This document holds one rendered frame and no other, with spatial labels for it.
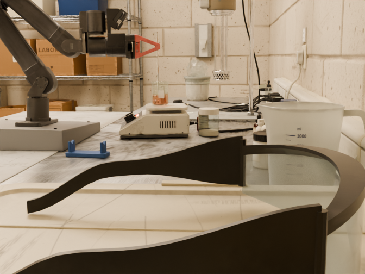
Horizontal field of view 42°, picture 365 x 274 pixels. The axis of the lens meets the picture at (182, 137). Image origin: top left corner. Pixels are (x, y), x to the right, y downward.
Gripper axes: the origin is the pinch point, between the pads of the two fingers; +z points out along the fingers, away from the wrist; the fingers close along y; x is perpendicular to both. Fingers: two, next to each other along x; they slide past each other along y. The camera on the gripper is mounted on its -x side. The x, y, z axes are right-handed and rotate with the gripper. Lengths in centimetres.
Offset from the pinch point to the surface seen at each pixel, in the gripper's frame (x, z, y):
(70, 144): 23.1, -22.3, -28.4
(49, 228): 12, -12, -114
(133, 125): 22.0, -7.4, -7.3
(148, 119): 20.4, -3.2, -7.4
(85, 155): 25.3, -18.9, -30.1
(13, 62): 6, -96, 229
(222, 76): 10.4, 25.3, 31.6
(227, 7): -14.0, 26.7, 29.6
